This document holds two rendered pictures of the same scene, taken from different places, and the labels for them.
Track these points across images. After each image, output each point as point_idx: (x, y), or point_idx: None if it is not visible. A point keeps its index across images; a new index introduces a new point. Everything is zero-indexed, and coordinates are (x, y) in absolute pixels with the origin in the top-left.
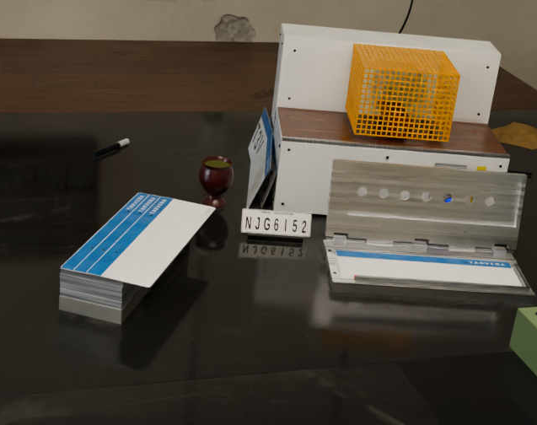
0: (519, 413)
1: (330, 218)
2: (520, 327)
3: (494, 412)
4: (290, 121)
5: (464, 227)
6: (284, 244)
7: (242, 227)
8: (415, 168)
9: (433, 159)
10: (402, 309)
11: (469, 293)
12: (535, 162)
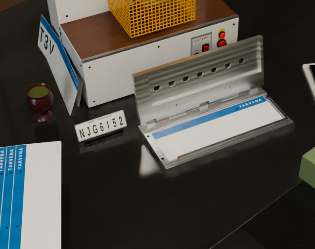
0: None
1: (141, 114)
2: (307, 167)
3: None
4: (77, 39)
5: (229, 84)
6: (112, 139)
7: (78, 138)
8: (189, 60)
9: (189, 36)
10: (218, 171)
11: (253, 138)
12: None
